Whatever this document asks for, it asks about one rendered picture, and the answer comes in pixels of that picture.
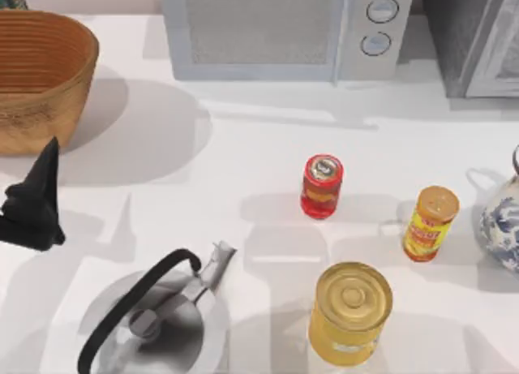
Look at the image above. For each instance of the round microwave knob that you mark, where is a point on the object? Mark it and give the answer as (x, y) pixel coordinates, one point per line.
(382, 9)
(376, 44)

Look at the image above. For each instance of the pale microwave oven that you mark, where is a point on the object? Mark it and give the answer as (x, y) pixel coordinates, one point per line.
(259, 33)

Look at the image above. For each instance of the yellow tin can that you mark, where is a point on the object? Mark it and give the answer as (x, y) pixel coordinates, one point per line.
(348, 313)

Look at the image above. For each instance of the yellow bottle with orange cap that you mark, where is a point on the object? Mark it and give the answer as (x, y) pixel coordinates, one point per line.
(430, 224)

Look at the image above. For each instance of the blue and white porcelain vase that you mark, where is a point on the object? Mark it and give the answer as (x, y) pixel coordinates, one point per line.
(503, 228)

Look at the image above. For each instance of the red can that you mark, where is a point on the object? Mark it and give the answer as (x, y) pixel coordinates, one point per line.
(322, 187)

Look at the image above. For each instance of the brown woven basket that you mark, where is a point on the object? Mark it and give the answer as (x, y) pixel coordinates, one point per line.
(40, 82)

